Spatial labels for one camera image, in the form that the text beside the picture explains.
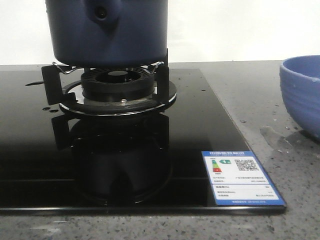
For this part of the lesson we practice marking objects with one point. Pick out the light blue ceramic bowl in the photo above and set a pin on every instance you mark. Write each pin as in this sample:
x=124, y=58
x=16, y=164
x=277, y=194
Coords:
x=300, y=90

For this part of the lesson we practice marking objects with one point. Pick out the dark blue pot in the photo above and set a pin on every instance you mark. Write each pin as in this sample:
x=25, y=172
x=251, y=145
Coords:
x=108, y=33

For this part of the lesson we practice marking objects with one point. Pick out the black glass gas stove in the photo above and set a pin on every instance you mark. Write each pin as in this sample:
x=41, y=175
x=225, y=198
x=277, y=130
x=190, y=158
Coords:
x=53, y=163

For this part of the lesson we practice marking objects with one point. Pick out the blue energy label sticker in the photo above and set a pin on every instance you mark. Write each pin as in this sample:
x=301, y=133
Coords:
x=238, y=179

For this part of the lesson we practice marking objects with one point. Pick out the right burner with pot support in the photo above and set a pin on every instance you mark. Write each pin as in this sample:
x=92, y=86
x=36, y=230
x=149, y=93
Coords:
x=111, y=92

